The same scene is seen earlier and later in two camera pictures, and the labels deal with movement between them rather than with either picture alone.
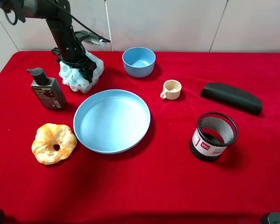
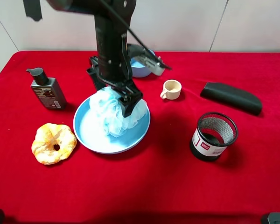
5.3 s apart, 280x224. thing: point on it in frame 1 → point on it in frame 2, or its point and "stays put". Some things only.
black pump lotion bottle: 47,89 stays put
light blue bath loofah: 73,79 → 104,103
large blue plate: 110,121 stays put
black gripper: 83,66 → 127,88
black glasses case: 232,97 stays put
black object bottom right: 276,218 stays put
